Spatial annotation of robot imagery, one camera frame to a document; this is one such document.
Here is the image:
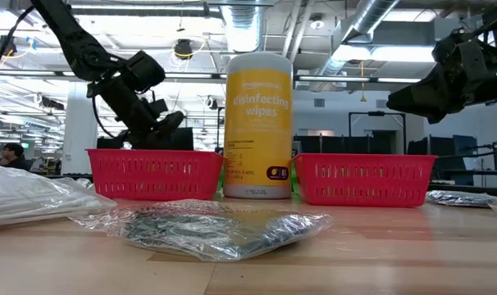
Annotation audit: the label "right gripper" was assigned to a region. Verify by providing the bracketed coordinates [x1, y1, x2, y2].
[386, 24, 497, 125]

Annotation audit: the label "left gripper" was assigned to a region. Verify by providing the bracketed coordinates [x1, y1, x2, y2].
[86, 51, 186, 149]

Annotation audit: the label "bagged black hair net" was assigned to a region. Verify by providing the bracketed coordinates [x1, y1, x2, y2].
[70, 199, 335, 262]
[425, 189, 497, 209]

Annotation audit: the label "bagged cotton balls and swabs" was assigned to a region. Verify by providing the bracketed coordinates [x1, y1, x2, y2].
[0, 166, 118, 229]

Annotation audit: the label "black gantry stand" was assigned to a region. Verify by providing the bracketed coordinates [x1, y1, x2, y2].
[348, 111, 408, 155]

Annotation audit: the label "bright ceiling light panel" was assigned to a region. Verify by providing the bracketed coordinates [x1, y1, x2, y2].
[341, 43, 437, 64]

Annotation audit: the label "red plastic slotted basket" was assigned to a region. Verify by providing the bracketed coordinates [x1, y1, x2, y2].
[85, 147, 226, 202]
[291, 152, 439, 208]

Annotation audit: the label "dark workstation monitors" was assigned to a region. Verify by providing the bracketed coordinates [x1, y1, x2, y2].
[407, 134, 479, 186]

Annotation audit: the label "small black background monitor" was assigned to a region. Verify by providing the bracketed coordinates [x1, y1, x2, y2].
[96, 137, 122, 150]

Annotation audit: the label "yellow disinfecting wipes canister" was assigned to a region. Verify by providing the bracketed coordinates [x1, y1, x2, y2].
[222, 52, 294, 201]

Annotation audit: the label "long ceiling light strip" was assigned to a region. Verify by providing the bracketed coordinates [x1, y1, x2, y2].
[0, 70, 228, 80]
[293, 75, 422, 84]

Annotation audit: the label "white building pillar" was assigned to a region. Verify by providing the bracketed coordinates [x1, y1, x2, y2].
[61, 81, 99, 176]

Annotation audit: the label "person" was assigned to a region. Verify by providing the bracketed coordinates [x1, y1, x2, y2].
[0, 143, 31, 172]

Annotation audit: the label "yellow hanging cord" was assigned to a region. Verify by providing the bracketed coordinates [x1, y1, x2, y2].
[358, 60, 367, 103]

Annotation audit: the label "black ceiling camera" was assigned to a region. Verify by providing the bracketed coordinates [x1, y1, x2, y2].
[0, 34, 18, 57]
[173, 39, 194, 61]

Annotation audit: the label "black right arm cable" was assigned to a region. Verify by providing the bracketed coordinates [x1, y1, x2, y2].
[436, 143, 497, 161]

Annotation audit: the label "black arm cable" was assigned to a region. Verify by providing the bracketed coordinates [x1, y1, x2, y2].
[436, 143, 497, 161]
[0, 4, 118, 140]

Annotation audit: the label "spiral silver air duct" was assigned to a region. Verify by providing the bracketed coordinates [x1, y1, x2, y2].
[313, 0, 401, 92]

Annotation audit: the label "smooth silver air duct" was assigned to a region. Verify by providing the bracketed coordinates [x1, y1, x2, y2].
[220, 0, 267, 53]

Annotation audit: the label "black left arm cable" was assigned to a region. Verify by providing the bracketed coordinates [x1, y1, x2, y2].
[0, 4, 118, 140]

